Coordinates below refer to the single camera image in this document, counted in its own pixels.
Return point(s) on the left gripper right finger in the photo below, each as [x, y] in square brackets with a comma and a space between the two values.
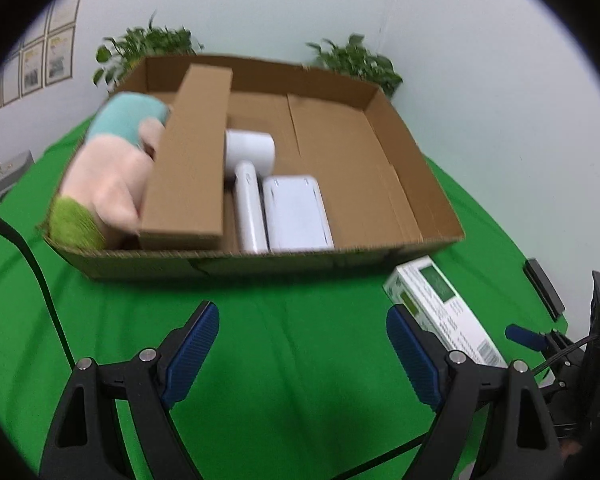
[519, 440]

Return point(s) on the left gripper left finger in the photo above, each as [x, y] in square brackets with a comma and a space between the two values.
[85, 438]

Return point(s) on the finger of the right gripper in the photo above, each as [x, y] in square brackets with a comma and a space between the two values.
[526, 338]

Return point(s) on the white green printed carton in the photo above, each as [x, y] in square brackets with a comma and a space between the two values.
[436, 306]

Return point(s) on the pink teal plush toy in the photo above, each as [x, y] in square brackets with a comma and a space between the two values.
[98, 202]

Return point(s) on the long brown cardboard box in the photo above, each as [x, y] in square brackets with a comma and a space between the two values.
[183, 204]

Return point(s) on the white hair dryer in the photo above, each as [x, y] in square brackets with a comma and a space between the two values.
[249, 156]

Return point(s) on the white plastic device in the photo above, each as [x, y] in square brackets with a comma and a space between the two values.
[295, 215]

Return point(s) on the large open cardboard box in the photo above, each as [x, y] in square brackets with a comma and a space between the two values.
[382, 201]

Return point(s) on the green tablecloth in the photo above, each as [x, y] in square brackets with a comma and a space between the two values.
[301, 382]

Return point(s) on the grey plastic stool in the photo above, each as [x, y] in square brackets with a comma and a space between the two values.
[15, 169]

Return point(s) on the right potted green plant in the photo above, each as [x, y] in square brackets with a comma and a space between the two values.
[354, 60]

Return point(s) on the potted green plant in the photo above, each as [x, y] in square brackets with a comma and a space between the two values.
[116, 57]
[354, 60]

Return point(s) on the left potted green plant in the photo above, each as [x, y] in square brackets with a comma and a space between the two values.
[116, 57]

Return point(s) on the framed certificate lower right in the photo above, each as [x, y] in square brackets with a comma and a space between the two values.
[59, 55]

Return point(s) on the framed certificate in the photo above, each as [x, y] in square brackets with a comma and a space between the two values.
[63, 14]
[59, 55]

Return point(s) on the framed certificate upper right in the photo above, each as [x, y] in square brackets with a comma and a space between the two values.
[63, 14]

